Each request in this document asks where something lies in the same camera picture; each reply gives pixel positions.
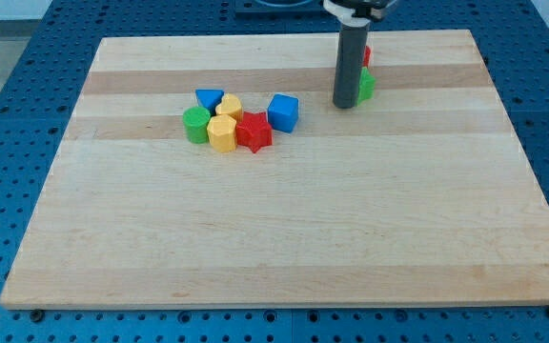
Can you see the red star block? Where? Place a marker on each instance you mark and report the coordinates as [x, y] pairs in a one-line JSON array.
[[254, 131]]

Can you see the yellow heart block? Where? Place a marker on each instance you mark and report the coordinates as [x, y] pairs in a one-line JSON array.
[[231, 105]]

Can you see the blue cube block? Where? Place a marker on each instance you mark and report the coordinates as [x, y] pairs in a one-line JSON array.
[[283, 112]]

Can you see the yellow hexagon block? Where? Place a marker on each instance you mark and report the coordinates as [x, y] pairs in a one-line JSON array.
[[221, 132]]

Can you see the green cylinder block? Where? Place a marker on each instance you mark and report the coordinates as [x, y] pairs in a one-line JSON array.
[[195, 121]]

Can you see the blue triangle block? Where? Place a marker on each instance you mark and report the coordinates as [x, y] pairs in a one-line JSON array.
[[209, 98]]

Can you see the green block behind rod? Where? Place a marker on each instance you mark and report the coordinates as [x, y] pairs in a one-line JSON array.
[[367, 84]]

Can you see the red block behind rod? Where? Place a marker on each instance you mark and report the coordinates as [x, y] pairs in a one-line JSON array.
[[366, 57]]

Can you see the wooden board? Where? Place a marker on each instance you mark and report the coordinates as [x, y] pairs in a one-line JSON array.
[[420, 197]]

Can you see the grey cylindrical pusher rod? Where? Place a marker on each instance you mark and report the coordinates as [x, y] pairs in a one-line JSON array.
[[349, 64]]

